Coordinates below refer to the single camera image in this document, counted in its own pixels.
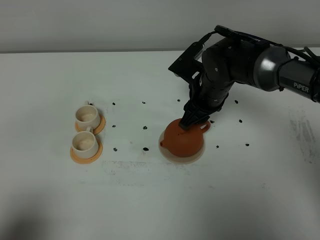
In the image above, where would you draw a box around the near white teacup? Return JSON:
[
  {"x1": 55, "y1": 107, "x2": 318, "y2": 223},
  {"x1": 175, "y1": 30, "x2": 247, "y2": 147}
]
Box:
[{"x1": 71, "y1": 127, "x2": 99, "y2": 159}]

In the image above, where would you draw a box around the near orange coaster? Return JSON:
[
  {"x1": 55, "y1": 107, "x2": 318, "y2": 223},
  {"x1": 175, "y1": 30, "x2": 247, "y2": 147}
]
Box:
[{"x1": 69, "y1": 139, "x2": 103, "y2": 165}]

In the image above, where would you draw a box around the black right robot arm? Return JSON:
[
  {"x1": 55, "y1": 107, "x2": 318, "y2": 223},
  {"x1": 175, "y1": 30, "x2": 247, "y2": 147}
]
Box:
[{"x1": 179, "y1": 38, "x2": 320, "y2": 130}]

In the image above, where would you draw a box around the brown clay teapot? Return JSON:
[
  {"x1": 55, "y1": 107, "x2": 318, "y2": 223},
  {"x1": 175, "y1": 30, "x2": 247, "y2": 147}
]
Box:
[{"x1": 159, "y1": 118, "x2": 211, "y2": 158}]

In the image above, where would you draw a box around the beige round teapot saucer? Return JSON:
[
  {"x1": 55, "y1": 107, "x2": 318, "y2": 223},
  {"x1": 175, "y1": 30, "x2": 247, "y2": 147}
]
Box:
[{"x1": 158, "y1": 132, "x2": 205, "y2": 165}]

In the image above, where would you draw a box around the far orange coaster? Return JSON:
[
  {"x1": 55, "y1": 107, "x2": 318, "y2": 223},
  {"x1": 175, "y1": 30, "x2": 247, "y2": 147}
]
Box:
[{"x1": 74, "y1": 113, "x2": 106, "y2": 135}]

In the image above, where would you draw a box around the far white teacup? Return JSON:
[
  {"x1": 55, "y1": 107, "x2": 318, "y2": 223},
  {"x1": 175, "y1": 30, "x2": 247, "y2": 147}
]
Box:
[{"x1": 75, "y1": 101, "x2": 101, "y2": 130}]

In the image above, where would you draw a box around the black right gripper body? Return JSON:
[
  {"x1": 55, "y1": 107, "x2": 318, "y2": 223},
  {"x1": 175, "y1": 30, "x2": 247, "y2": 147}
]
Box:
[{"x1": 183, "y1": 72, "x2": 234, "y2": 118}]

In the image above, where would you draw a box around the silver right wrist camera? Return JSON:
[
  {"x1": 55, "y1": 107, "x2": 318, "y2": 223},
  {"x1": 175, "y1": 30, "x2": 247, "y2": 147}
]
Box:
[{"x1": 168, "y1": 41, "x2": 204, "y2": 85}]

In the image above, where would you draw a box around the orange coaster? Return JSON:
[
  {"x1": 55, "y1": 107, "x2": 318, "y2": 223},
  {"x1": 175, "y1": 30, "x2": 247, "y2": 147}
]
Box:
[
  {"x1": 74, "y1": 113, "x2": 106, "y2": 135},
  {"x1": 69, "y1": 139, "x2": 103, "y2": 165}
]

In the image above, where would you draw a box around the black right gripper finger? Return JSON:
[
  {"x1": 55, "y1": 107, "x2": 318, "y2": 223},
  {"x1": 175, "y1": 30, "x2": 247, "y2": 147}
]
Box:
[{"x1": 178, "y1": 104, "x2": 210, "y2": 129}]

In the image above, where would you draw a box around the white teacup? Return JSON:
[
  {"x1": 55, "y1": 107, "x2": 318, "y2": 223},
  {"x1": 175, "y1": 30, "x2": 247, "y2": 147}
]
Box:
[
  {"x1": 75, "y1": 101, "x2": 101, "y2": 130},
  {"x1": 71, "y1": 127, "x2": 99, "y2": 159}
]

